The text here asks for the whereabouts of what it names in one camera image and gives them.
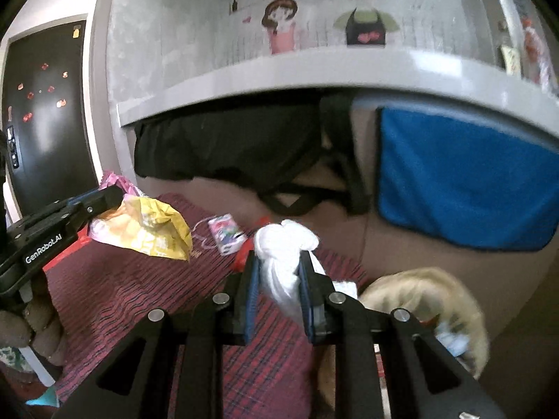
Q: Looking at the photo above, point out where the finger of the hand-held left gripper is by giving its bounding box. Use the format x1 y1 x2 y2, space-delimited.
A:
57 184 125 238

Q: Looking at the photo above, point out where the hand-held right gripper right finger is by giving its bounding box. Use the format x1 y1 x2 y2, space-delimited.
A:
298 251 507 419

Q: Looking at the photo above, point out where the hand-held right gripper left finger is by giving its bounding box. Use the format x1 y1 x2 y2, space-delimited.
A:
52 249 263 419

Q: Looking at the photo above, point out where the white tissue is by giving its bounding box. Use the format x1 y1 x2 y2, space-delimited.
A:
254 219 359 321

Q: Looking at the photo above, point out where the yellow snack packet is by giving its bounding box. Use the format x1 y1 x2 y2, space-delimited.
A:
89 194 194 263

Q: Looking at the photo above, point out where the translucent plastic trash bag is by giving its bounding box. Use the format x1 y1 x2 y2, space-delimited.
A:
317 266 490 419

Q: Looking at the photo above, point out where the person's left hand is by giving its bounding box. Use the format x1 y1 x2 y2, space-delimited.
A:
0 266 68 365

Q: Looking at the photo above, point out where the pink wrapper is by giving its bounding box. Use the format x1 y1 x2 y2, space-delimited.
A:
100 171 145 199

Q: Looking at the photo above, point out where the red plastic bag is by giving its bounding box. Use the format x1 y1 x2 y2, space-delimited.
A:
233 216 271 271

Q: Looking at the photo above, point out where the colourful tissue pack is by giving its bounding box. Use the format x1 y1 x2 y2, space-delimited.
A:
208 213 246 257

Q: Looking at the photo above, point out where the black door with magnets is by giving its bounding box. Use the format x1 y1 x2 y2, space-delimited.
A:
2 20 100 228

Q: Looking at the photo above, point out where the red plaid mat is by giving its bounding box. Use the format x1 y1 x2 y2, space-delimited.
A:
41 192 372 419

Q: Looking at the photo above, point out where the teal patterned cloth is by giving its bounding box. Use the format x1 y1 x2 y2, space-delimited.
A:
26 386 59 409

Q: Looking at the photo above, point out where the blue cloth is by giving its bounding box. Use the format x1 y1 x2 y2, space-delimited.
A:
378 105 559 251

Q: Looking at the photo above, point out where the white ledge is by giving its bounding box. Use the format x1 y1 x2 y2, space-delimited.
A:
117 48 559 131

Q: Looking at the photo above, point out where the red and white hanging ornament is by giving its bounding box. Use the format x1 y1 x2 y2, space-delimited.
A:
520 13 559 97

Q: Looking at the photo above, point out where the door handle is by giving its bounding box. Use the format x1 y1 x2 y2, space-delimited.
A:
6 126 20 169

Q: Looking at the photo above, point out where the black bag with straps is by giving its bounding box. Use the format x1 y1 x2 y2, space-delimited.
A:
133 91 376 216

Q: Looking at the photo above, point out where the cartoon wall poster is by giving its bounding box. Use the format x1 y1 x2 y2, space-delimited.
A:
109 0 485 110

